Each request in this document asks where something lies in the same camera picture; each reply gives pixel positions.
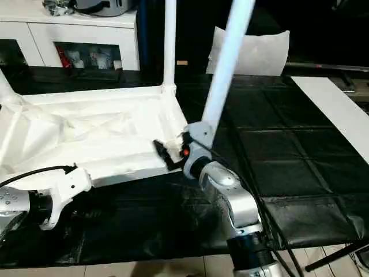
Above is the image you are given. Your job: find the white plastic table top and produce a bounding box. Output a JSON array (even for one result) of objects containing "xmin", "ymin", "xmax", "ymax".
[{"xmin": 0, "ymin": 83, "xmax": 193, "ymax": 188}]

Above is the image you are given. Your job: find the grey printed cushion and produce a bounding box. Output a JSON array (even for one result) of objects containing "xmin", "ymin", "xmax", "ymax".
[{"xmin": 206, "ymin": 25, "xmax": 291, "ymax": 76}]

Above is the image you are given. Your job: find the white glass-door cabinet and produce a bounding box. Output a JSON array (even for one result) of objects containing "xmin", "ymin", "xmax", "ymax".
[{"xmin": 0, "ymin": 11, "xmax": 141, "ymax": 72}]

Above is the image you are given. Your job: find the black metal stand leg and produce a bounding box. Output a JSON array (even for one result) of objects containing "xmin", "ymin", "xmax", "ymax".
[{"xmin": 304, "ymin": 244, "xmax": 369, "ymax": 272}]

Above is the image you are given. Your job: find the grey round bag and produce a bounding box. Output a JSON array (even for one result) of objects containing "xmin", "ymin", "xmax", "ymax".
[{"xmin": 74, "ymin": 0, "xmax": 139, "ymax": 17}]

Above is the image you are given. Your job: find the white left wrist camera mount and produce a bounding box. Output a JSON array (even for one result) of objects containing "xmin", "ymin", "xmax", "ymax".
[{"xmin": 39, "ymin": 166, "xmax": 93, "ymax": 231}]

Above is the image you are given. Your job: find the black floor mat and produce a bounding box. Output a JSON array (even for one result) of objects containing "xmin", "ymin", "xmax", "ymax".
[{"xmin": 0, "ymin": 65, "xmax": 369, "ymax": 268}]

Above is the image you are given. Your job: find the white plastic table leg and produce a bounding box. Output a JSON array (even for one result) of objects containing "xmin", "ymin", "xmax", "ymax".
[
  {"xmin": 0, "ymin": 70, "xmax": 23, "ymax": 109},
  {"xmin": 161, "ymin": 0, "xmax": 177, "ymax": 95},
  {"xmin": 201, "ymin": 0, "xmax": 256, "ymax": 128}
]

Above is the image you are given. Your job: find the white flat panel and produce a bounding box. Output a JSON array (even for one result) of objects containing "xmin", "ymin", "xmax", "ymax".
[{"xmin": 290, "ymin": 75, "xmax": 369, "ymax": 162}]

